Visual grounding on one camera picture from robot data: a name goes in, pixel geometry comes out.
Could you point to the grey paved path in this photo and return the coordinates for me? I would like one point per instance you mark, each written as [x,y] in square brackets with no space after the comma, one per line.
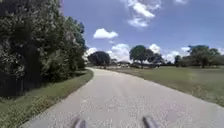
[115,96]

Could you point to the distant row of trees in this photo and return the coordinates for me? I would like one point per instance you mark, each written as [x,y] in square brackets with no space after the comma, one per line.
[146,56]

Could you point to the robot's own part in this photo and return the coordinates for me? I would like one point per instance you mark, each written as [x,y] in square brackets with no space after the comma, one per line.
[79,123]
[149,122]

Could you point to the grass field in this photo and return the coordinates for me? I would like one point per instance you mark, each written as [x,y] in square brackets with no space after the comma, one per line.
[186,80]

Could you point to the dense row of trees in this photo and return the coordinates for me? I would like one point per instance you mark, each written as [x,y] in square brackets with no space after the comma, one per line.
[33,46]

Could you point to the grass verge strip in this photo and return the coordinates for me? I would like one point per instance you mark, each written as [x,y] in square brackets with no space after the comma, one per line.
[36,100]

